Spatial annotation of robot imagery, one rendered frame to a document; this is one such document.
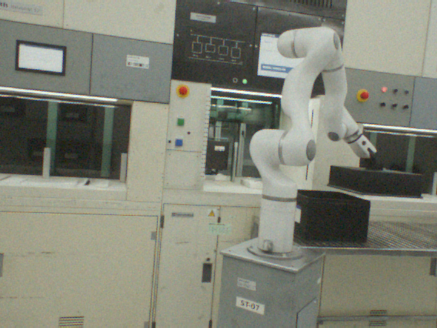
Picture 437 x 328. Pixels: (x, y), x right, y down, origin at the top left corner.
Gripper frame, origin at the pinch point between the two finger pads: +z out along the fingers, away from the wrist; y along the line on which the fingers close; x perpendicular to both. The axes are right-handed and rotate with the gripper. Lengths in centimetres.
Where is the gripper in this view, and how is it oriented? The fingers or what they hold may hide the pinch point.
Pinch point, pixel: (373, 164)
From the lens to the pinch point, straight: 198.7
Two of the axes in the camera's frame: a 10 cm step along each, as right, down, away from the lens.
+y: -2.6, -0.8, 9.6
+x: -7.4, 6.5, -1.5
